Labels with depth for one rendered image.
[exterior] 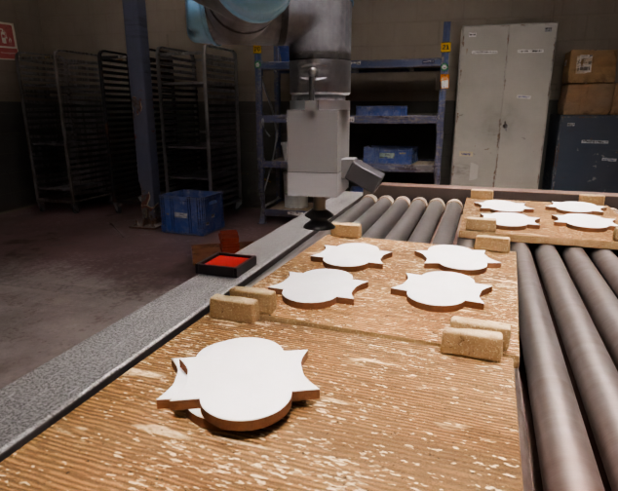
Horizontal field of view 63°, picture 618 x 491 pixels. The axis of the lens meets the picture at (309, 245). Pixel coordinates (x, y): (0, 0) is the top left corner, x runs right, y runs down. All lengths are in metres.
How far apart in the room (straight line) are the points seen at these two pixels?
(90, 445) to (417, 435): 0.25
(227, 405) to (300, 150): 0.32
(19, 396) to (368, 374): 0.33
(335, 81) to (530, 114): 4.55
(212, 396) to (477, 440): 0.21
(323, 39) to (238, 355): 0.36
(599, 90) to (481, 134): 1.08
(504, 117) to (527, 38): 0.69
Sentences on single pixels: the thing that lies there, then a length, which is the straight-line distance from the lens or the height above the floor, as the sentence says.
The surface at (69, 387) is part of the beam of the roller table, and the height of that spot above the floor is 0.92.
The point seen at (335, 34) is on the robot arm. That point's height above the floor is 1.26.
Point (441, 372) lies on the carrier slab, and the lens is 0.51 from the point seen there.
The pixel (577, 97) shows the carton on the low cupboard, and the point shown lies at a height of 1.26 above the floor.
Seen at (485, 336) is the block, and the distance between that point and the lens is 0.53.
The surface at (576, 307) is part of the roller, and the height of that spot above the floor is 0.92.
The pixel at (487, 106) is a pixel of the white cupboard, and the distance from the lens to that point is 5.07.
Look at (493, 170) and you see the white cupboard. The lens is 5.11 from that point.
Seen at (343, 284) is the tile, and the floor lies 0.95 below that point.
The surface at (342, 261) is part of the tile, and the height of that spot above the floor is 0.95.
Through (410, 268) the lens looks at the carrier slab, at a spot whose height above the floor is 0.94.
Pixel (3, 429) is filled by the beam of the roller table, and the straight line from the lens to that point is 0.52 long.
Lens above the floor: 1.18
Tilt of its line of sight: 15 degrees down
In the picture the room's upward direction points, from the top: straight up
